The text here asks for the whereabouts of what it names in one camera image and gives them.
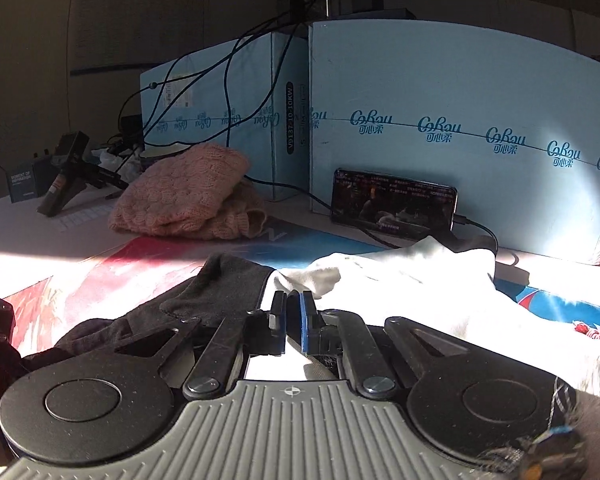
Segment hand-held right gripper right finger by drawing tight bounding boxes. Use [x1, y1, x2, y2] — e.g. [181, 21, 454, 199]
[300, 290, 471, 401]

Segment pink knit sweater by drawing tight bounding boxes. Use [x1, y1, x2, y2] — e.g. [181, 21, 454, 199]
[108, 142, 268, 241]

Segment black smartphone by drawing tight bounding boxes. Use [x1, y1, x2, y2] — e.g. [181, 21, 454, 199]
[330, 167, 458, 241]

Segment white garment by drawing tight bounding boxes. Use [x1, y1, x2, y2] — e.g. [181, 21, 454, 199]
[245, 237, 600, 403]

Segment black charging cable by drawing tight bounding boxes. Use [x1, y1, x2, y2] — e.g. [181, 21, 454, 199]
[450, 214, 500, 261]

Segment small dark blue box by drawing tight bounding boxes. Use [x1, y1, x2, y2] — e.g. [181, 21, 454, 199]
[6, 157, 56, 204]

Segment printed cartoon mat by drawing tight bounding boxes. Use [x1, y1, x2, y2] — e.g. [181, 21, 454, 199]
[2, 220, 600, 346]

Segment wall poster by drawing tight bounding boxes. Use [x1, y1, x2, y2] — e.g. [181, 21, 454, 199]
[70, 0, 206, 76]

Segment black garment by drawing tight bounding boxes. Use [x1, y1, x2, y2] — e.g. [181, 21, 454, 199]
[22, 252, 276, 361]

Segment white crumpled tissue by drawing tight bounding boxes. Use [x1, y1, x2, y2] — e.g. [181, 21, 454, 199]
[91, 146, 131, 171]

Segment small light blue box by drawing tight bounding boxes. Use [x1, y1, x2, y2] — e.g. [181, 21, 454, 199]
[140, 30, 311, 202]

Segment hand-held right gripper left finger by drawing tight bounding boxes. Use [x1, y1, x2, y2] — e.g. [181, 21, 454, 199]
[112, 290, 288, 401]

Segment large light blue carton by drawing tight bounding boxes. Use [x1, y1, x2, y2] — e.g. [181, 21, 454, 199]
[307, 19, 600, 266]

